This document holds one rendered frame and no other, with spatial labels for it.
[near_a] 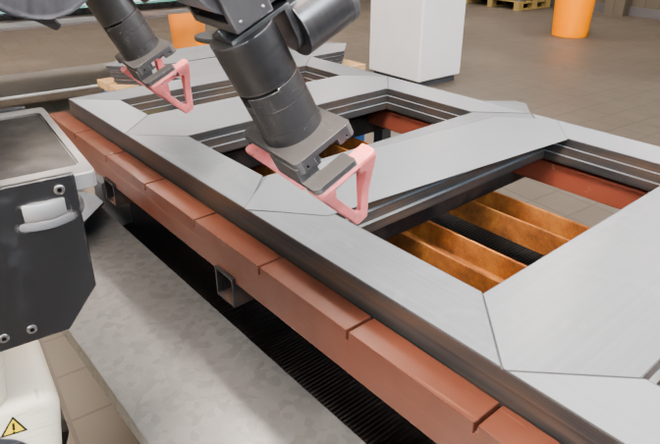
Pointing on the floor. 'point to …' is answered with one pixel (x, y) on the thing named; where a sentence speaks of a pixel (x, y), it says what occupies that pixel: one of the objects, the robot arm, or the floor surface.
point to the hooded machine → (417, 16)
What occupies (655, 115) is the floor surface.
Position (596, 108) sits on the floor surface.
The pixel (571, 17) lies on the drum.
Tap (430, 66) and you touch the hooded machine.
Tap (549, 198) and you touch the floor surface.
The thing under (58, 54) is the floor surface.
